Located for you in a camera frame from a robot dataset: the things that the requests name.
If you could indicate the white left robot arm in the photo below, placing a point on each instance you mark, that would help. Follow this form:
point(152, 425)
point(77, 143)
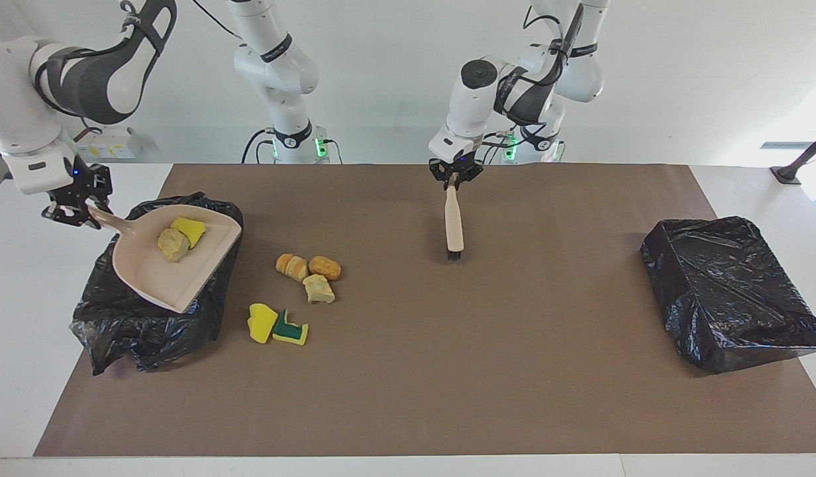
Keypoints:
point(471, 106)

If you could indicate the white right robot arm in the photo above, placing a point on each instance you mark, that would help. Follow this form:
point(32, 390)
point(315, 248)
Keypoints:
point(282, 73)

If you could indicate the beige plastic dustpan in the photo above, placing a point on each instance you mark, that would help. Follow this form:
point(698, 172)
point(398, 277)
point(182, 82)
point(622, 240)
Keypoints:
point(156, 278)

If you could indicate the beige hand brush black bristles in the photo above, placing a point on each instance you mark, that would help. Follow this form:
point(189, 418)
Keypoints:
point(454, 225)

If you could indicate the pale lumpy bread piece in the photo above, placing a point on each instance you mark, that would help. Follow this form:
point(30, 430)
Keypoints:
point(173, 245)

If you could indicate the black stand foot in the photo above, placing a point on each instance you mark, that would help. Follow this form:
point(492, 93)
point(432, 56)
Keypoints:
point(789, 174)

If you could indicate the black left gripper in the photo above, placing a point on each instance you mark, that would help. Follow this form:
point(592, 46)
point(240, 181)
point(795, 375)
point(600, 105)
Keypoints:
point(458, 165)

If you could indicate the crumpled black trash bag bin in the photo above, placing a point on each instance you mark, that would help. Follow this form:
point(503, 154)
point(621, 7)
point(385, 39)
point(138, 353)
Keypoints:
point(150, 338)

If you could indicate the large yellow sponge piece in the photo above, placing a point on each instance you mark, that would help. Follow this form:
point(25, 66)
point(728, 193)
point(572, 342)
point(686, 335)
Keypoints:
point(261, 322)

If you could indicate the pale torn bread piece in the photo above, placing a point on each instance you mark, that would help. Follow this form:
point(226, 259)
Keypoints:
point(317, 289)

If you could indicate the small yellow sponge wedge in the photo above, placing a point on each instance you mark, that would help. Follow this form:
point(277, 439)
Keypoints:
point(191, 228)

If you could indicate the white wall power strip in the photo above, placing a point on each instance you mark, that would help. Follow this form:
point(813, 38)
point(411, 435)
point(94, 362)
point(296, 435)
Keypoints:
point(113, 146)

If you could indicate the brown table mat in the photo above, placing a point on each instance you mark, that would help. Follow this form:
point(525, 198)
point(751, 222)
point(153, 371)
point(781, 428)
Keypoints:
point(448, 397)

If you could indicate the golden brown bun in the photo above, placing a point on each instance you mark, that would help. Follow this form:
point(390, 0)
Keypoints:
point(324, 267)

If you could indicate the orange striped bread roll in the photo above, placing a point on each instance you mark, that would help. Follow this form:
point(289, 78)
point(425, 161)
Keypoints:
point(293, 267)

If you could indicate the green-topped yellow sponge piece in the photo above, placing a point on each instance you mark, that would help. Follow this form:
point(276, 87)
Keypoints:
point(290, 329)

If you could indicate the smooth black trash bag bin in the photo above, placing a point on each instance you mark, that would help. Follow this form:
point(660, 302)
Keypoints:
point(732, 298)

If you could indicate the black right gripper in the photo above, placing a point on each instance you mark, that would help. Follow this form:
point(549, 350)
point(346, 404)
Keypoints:
point(87, 185)

